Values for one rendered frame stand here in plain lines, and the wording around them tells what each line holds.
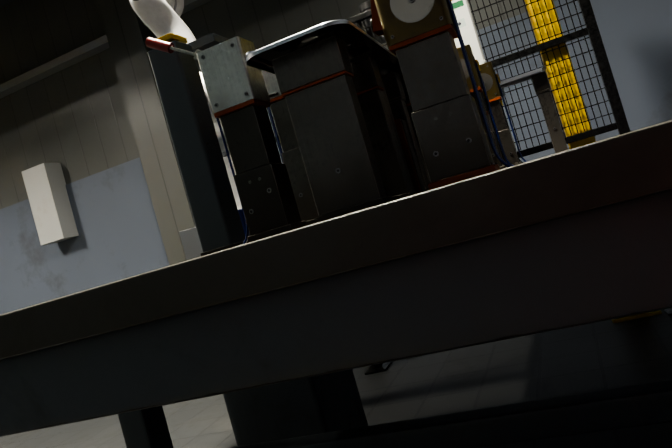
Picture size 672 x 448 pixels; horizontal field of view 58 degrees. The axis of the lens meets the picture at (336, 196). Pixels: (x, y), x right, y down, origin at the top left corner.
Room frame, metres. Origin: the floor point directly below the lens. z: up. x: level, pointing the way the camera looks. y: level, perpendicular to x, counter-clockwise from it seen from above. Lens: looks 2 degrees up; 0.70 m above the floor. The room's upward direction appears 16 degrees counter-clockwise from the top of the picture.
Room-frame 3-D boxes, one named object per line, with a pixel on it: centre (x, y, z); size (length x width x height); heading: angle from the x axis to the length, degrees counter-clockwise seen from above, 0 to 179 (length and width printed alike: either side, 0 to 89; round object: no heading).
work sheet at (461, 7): (2.54, -0.65, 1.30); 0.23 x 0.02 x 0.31; 71
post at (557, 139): (2.07, -0.78, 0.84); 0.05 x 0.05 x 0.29; 71
